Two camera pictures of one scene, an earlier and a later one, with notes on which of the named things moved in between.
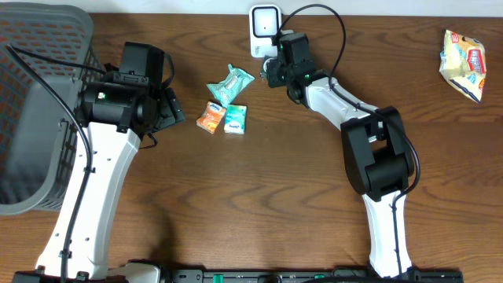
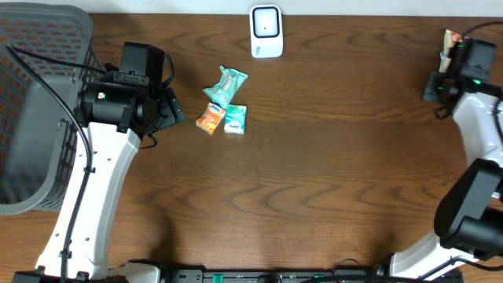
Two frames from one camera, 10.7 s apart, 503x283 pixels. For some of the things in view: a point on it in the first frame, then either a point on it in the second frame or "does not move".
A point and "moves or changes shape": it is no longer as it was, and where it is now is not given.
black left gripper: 173,108 does not move
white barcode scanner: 265,23 does not move
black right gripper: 272,79 → 429,85
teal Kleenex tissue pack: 235,120 does not move
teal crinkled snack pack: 230,88 moves or changes shape
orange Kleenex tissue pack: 211,116 does not move
